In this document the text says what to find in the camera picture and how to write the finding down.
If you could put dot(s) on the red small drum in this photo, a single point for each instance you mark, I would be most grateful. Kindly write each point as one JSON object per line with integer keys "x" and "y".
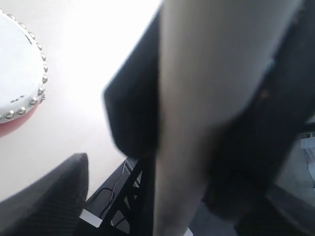
{"x": 23, "y": 74}

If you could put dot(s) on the white wooden drumstick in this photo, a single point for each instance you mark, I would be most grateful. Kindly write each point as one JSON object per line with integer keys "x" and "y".
{"x": 213, "y": 55}

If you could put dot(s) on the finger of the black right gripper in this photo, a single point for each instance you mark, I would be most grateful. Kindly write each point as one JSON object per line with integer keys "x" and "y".
{"x": 131, "y": 98}
{"x": 253, "y": 149}

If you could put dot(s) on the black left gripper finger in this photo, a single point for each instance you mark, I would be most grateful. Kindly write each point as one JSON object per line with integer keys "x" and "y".
{"x": 52, "y": 205}

